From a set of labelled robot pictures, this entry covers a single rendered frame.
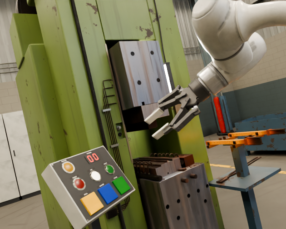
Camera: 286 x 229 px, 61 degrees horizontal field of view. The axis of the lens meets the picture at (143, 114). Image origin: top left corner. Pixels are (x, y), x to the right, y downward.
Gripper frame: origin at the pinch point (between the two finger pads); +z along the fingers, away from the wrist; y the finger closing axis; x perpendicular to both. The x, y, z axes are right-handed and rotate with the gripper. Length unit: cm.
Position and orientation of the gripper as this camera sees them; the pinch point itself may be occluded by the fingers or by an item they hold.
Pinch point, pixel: (156, 124)
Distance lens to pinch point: 83.5
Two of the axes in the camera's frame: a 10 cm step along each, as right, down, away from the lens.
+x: -5.8, -4.2, -6.9
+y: -3.3, -6.5, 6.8
